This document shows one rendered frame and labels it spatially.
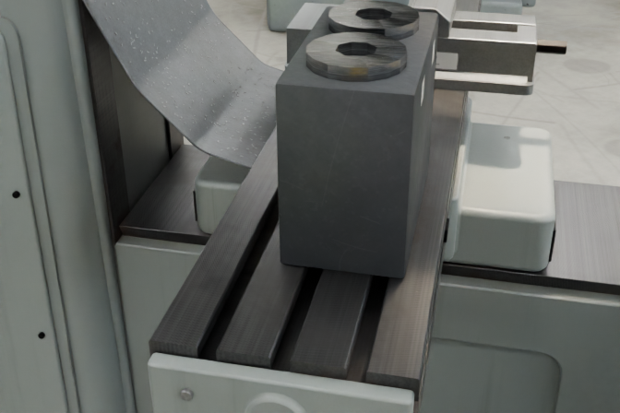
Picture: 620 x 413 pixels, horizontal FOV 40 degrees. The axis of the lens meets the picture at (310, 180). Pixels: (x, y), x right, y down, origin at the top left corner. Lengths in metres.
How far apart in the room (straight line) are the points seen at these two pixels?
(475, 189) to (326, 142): 0.47
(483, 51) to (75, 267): 0.65
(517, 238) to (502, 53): 0.25
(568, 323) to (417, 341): 0.51
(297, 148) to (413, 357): 0.20
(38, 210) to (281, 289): 0.54
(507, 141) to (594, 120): 2.16
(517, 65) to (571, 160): 1.95
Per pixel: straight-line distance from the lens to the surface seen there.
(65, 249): 1.27
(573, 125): 3.40
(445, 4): 1.23
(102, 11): 1.15
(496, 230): 1.15
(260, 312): 0.76
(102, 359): 1.38
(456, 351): 1.27
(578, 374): 1.28
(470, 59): 1.20
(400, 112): 0.72
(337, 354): 0.72
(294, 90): 0.73
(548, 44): 1.25
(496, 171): 1.24
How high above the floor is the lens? 1.40
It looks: 29 degrees down
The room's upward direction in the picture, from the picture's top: straight up
